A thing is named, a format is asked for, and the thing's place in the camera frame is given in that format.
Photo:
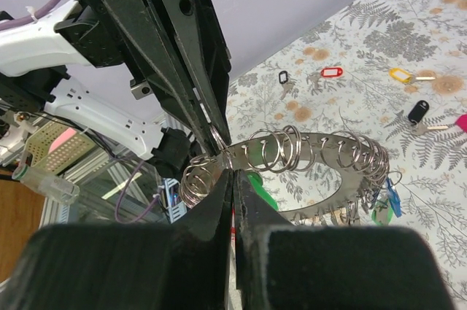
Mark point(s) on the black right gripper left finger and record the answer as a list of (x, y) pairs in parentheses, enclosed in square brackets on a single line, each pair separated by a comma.
[(183, 265)]

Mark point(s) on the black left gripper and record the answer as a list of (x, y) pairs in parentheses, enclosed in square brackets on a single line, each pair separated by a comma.
[(171, 48)]

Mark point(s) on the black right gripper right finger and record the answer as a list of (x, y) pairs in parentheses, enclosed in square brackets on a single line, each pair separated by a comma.
[(285, 266)]

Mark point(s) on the green tag key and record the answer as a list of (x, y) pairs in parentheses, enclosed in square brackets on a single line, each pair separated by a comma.
[(382, 213), (257, 183)]

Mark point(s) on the grey disc with key rings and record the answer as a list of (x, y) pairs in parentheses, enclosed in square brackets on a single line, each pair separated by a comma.
[(361, 164)]

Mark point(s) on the blue tag key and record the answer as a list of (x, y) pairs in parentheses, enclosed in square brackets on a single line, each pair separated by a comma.
[(393, 197)]

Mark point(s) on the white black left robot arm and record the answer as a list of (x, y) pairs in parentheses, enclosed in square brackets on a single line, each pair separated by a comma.
[(34, 78)]

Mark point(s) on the clear plastic bottle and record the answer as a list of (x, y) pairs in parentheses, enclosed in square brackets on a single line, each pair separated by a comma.
[(47, 184)]

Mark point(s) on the black tag key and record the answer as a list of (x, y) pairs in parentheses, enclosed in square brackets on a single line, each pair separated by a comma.
[(416, 116), (286, 83)]

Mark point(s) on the pink sponge in basket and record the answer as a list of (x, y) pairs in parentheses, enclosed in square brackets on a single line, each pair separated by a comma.
[(61, 139)]

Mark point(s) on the beige perforated basket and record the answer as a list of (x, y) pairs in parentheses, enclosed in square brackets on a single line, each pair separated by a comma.
[(63, 157)]

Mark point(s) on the yellow tag key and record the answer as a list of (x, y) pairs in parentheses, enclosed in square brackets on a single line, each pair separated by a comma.
[(405, 77)]

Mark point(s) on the red folded cloth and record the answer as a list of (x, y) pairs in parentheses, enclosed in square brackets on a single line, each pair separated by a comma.
[(461, 122)]

